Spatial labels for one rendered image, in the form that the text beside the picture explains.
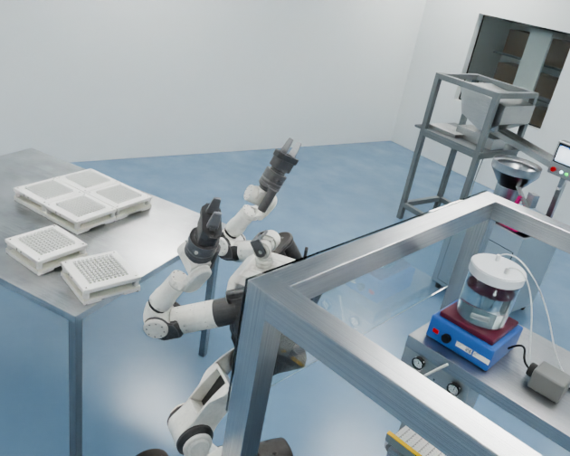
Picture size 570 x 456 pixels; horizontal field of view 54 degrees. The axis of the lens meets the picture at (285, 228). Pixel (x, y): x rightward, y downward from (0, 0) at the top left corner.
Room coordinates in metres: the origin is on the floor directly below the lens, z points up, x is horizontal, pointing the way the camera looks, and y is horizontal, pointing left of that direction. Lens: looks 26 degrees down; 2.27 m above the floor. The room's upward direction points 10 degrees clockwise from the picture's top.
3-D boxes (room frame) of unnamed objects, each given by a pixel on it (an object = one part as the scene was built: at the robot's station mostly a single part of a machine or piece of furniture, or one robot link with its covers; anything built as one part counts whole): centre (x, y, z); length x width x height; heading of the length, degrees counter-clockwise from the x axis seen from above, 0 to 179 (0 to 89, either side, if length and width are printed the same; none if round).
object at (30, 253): (2.13, 1.02, 0.96); 0.25 x 0.24 x 0.02; 148
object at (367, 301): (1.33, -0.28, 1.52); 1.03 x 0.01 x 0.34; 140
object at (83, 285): (1.99, 0.73, 0.96); 0.25 x 0.24 x 0.02; 134
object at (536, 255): (4.05, -1.67, 0.38); 0.63 x 0.57 x 0.76; 40
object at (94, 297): (1.99, 0.73, 0.91); 0.24 x 0.24 x 0.02; 44
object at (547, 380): (1.25, -0.77, 1.35); 0.10 x 0.07 x 0.06; 50
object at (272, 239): (1.71, 0.05, 1.36); 0.10 x 0.07 x 0.09; 167
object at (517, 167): (4.12, -1.68, 0.95); 0.49 x 0.36 x 0.38; 40
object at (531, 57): (7.19, -2.39, 1.43); 1.32 x 0.01 x 1.11; 40
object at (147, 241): (2.54, 1.21, 0.88); 1.50 x 1.10 x 0.04; 67
